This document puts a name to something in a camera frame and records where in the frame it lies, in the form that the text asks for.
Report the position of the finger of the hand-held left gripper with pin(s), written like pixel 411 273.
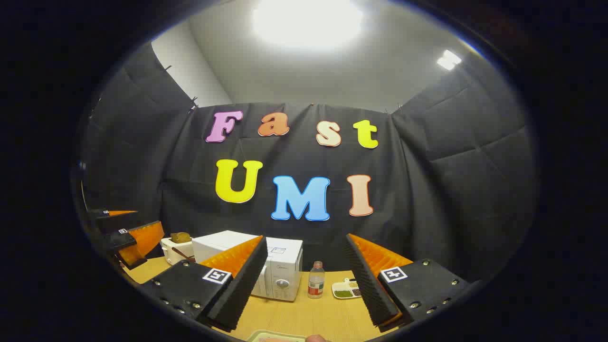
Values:
pixel 116 221
pixel 116 240

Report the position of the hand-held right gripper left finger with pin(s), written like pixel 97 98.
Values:
pixel 240 285

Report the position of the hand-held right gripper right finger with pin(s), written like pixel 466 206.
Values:
pixel 368 285

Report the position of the white microwave oven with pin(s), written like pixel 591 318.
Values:
pixel 285 266

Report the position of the white divided dish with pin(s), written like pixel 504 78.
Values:
pixel 343 289

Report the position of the clear bottle red label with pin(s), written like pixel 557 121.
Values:
pixel 316 282

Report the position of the white toaster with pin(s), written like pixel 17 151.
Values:
pixel 173 249

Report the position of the pale green tray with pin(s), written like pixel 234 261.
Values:
pixel 273 336

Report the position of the brown bread slice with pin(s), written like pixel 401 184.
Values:
pixel 180 237

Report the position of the brown wooden spoon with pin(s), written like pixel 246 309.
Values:
pixel 183 253

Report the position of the black backdrop cloth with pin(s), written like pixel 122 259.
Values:
pixel 427 190

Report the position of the small ceiling light panel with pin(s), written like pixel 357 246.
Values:
pixel 449 60

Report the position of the large ceiling light panel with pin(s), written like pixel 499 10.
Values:
pixel 308 21

